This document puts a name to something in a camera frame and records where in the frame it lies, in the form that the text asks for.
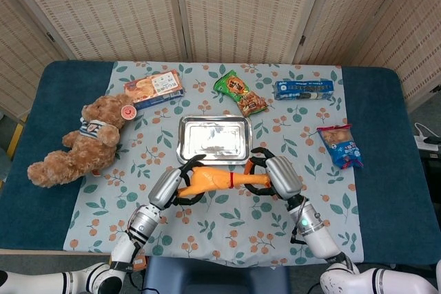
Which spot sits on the white power strip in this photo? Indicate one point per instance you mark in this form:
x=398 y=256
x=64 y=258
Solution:
x=422 y=142

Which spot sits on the floral patterned tablecloth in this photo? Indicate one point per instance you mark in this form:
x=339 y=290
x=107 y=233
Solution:
x=220 y=225

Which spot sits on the woven folding screen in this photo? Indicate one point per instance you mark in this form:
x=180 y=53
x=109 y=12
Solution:
x=103 y=5

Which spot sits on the blue chair seat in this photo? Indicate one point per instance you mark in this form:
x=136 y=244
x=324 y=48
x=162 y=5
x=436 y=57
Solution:
x=213 y=276

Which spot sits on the yellow rubber chicken toy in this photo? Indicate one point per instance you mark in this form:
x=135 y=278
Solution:
x=210 y=178

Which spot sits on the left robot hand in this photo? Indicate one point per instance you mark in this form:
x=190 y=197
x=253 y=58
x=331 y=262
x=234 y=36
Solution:
x=165 y=187

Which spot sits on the stainless steel rectangular tray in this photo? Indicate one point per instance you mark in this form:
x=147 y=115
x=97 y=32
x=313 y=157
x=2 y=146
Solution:
x=213 y=135

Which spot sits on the orange and blue biscuit box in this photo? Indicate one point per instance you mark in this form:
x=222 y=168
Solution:
x=155 y=89

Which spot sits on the green snack bag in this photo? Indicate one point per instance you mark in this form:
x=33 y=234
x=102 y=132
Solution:
x=234 y=89

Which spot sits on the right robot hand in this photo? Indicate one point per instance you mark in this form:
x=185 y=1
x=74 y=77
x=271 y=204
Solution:
x=282 y=177

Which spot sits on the orange hanging tag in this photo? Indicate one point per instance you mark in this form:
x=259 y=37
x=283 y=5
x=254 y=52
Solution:
x=140 y=263

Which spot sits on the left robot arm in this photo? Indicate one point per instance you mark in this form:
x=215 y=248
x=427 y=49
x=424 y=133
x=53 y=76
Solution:
x=141 y=225

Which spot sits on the brown teddy bear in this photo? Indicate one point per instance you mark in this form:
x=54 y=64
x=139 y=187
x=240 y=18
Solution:
x=86 y=149

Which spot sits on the blue Oreo cookie box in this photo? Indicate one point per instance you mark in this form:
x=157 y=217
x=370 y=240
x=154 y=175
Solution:
x=303 y=90

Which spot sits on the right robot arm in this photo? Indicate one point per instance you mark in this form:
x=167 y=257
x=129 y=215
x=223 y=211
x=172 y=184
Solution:
x=317 y=235

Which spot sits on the teal blue table cover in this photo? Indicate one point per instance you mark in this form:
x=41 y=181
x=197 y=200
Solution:
x=386 y=170

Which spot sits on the blue transparent snack bag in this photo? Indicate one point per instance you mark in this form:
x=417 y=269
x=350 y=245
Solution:
x=341 y=146

